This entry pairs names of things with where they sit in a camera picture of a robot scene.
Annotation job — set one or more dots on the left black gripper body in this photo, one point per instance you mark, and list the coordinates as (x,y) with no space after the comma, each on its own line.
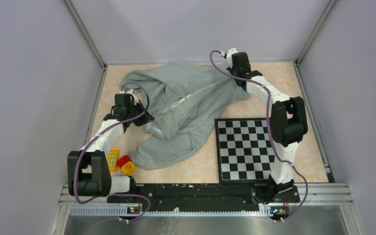
(135,109)

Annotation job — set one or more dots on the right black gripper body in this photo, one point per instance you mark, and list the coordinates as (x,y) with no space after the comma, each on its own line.
(232,71)

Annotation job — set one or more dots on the grey zip-up jacket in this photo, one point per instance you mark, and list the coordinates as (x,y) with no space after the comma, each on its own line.
(184,99)

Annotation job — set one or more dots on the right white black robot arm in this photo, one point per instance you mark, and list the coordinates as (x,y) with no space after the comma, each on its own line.
(285,117)

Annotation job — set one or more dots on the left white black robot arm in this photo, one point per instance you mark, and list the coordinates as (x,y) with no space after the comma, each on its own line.
(88,171)

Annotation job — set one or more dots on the yellow toy block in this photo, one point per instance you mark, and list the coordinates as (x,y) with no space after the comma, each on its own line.
(112,158)

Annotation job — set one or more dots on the red yellow toy button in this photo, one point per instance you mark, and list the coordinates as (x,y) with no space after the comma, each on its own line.
(126,165)

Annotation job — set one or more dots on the black white checkerboard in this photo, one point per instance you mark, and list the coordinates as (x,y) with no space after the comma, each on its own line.
(245,154)

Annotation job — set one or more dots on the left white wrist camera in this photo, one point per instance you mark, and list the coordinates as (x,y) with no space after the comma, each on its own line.
(134,98)

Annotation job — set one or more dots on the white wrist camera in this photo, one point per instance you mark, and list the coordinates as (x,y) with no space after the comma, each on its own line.
(134,98)
(228,55)

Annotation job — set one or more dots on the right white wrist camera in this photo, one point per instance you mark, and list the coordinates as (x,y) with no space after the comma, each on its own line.
(228,55)

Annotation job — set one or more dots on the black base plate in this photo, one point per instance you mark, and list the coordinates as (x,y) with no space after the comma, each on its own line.
(231,197)

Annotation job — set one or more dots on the aluminium frame rail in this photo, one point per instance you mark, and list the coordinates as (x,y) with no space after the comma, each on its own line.
(324,209)

